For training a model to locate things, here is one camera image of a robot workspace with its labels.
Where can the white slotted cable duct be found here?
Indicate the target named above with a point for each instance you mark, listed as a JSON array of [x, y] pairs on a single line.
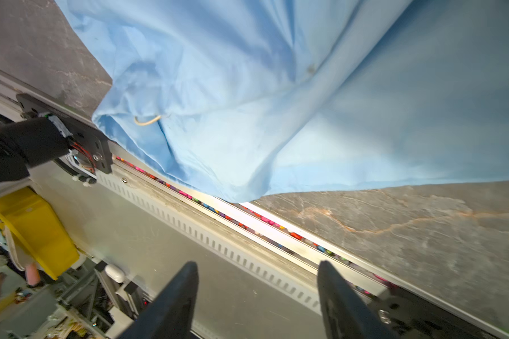
[[224, 239]]

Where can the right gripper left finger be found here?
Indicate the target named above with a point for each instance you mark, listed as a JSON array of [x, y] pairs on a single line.
[[171, 313]]

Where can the aluminium front rail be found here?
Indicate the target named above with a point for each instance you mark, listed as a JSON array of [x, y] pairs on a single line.
[[446, 244]]

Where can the light blue jacket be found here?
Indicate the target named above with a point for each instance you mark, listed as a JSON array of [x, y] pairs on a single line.
[[244, 99]]

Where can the yellow plastic object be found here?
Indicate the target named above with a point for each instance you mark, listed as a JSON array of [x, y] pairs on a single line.
[[38, 235]]

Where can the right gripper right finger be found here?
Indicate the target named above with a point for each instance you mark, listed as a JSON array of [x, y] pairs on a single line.
[[344, 314]]

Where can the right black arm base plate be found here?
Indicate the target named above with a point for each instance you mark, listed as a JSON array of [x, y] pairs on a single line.
[[410, 316]]

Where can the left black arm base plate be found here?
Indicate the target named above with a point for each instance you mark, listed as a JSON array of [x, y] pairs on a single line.
[[89, 149]]

